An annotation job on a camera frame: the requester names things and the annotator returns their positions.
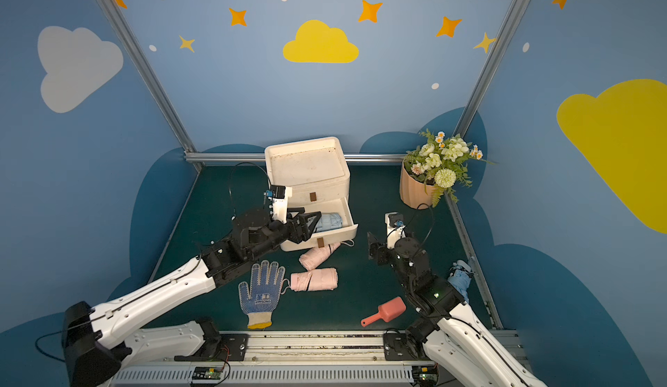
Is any pink folded umbrella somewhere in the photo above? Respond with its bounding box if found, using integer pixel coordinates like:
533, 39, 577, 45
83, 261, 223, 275
281, 268, 339, 294
299, 240, 355, 272

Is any peach pot with flowers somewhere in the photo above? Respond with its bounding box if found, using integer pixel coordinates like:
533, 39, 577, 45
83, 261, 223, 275
400, 130, 485, 210

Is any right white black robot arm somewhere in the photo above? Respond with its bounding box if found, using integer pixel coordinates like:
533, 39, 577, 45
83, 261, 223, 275
368, 231, 545, 386

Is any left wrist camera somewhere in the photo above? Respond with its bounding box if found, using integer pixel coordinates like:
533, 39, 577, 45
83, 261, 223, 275
265, 185, 292, 223

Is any light blue umbrella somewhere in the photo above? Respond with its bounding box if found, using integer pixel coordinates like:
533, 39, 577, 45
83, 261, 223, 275
447, 260, 474, 304
314, 213, 343, 233

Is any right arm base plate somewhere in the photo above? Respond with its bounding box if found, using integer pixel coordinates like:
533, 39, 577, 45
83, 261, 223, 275
382, 331, 430, 361

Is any blue dotted work glove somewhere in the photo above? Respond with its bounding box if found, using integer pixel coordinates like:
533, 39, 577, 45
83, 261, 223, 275
238, 260, 285, 330

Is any white three-drawer cabinet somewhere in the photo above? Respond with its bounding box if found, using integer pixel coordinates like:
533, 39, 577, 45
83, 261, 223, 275
264, 137, 358, 252

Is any pink folded umbrella lower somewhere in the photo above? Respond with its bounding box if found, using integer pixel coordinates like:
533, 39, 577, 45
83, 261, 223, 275
281, 268, 339, 294

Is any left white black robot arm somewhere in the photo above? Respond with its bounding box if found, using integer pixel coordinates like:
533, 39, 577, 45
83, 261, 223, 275
62, 208, 321, 386

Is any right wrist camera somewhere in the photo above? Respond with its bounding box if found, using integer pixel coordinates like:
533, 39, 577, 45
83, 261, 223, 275
385, 212, 406, 249

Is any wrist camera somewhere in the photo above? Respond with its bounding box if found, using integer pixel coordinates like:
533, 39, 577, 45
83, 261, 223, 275
385, 212, 406, 249
265, 185, 292, 223

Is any pink folded umbrella upper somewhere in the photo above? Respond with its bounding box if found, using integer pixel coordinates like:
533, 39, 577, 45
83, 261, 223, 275
299, 240, 355, 272

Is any aluminium front rail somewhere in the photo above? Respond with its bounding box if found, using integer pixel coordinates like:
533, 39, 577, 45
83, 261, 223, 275
79, 329, 538, 387

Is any pink plastic scoop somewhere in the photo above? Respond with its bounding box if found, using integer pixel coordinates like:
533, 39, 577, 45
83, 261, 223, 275
361, 297, 406, 327

